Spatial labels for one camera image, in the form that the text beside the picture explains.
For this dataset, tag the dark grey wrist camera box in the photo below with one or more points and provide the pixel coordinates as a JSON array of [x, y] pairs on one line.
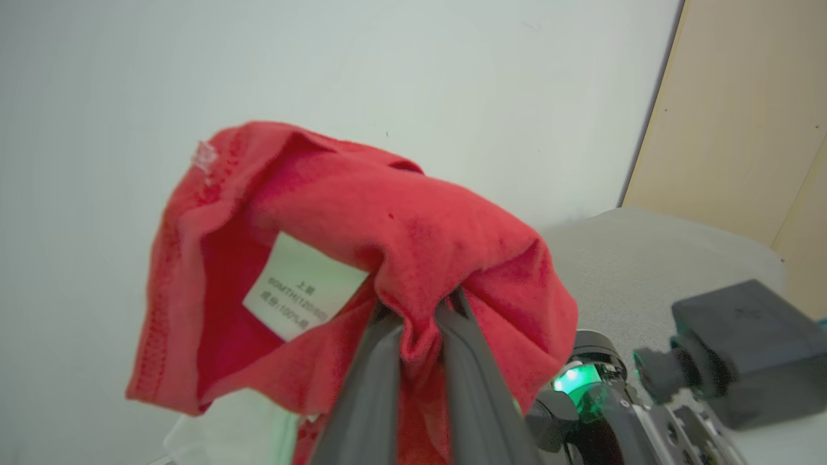
[[749, 349]]

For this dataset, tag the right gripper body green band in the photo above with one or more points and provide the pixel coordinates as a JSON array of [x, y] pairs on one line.
[[620, 426]]

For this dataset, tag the white cloth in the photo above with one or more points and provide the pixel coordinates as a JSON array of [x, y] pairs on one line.
[[226, 433]]

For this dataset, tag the beige wooden panel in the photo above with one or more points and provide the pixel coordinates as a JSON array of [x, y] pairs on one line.
[[743, 97]]

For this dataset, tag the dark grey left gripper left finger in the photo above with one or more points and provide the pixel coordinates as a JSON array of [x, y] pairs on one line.
[[368, 400]]

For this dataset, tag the grey fabric sofa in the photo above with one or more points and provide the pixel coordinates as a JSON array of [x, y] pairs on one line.
[[646, 271]]

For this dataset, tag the red garment with white label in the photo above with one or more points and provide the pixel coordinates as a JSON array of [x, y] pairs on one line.
[[420, 219]]

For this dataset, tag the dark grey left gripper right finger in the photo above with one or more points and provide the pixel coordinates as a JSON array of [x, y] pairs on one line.
[[481, 400]]

